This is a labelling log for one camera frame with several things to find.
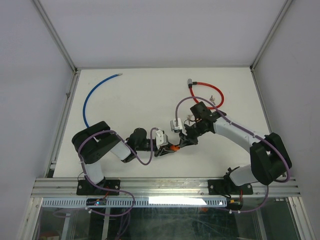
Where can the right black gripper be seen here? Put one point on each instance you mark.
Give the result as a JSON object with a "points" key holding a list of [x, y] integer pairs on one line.
{"points": [[184, 141]]}

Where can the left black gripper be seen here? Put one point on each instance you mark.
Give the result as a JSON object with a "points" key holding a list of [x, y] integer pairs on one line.
{"points": [[163, 150]]}

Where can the orange black padlock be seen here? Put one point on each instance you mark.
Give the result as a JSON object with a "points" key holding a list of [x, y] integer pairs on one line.
{"points": [[175, 148]]}

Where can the red cable lock keys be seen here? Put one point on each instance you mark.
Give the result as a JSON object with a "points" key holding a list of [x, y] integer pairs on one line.
{"points": [[212, 99]]}

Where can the red cable lock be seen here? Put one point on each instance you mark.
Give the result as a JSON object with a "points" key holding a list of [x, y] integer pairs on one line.
{"points": [[192, 83]]}

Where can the blue cable lock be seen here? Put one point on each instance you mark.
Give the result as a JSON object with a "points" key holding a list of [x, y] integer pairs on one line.
{"points": [[91, 95]]}

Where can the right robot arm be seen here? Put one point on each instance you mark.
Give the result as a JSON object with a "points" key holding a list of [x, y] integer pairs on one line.
{"points": [[269, 158]]}

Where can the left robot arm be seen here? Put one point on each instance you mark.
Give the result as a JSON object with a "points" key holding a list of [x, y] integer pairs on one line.
{"points": [[94, 142]]}

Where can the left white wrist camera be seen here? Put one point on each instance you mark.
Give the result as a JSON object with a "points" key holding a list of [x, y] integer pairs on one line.
{"points": [[161, 139]]}

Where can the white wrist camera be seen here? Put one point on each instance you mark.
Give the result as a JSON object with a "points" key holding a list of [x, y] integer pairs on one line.
{"points": [[177, 126], [161, 139]]}

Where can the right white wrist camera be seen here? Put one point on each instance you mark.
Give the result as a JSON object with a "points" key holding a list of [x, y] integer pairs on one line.
{"points": [[177, 126]]}

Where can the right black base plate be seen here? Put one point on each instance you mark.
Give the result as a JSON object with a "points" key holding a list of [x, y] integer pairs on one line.
{"points": [[227, 188]]}

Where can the aluminium mounting rail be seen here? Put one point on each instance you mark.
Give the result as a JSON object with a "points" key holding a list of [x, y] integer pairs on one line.
{"points": [[147, 186]]}

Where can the white slotted cable duct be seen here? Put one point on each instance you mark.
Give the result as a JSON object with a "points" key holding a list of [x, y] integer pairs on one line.
{"points": [[140, 202]]}

